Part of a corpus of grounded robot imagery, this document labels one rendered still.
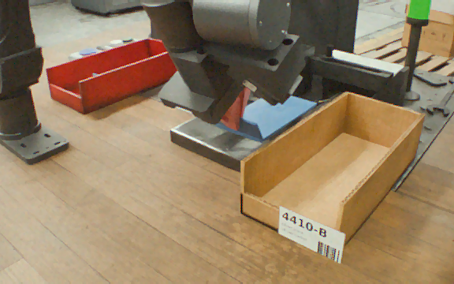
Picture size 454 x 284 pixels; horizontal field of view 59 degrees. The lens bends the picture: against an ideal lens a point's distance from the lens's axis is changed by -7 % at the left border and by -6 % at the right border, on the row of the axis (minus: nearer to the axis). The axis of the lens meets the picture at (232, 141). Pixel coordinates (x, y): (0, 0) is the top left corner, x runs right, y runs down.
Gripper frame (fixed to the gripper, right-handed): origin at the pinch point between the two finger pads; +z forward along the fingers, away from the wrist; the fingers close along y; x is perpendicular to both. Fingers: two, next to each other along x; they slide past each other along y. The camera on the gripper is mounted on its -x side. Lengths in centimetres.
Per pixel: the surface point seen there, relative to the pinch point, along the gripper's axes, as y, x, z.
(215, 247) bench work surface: -13.7, -6.4, 1.3
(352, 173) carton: 4.7, -12.4, 10.8
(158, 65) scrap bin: 12.7, 30.6, 11.9
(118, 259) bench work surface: -20.2, 0.0, -2.3
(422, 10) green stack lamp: 39.6, -10.2, 12.0
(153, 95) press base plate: 7.1, 27.9, 13.5
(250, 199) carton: -7.2, -6.5, 1.8
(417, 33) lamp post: 38.2, -9.9, 16.1
